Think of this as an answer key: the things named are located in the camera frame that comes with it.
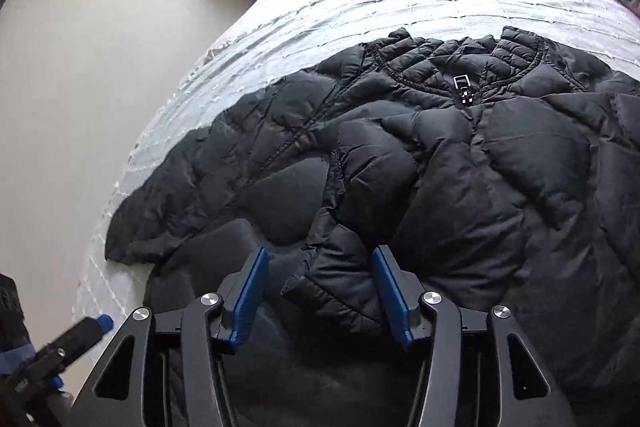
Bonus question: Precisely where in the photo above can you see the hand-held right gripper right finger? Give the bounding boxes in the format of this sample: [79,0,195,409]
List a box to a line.
[371,245,576,427]

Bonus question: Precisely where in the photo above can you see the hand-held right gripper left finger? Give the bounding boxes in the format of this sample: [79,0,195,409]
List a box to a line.
[75,247,273,427]

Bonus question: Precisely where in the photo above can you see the black puffer jacket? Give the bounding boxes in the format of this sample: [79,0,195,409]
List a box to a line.
[104,26,640,427]

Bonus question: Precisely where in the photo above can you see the person's left forearm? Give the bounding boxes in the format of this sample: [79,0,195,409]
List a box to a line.
[0,273,35,375]

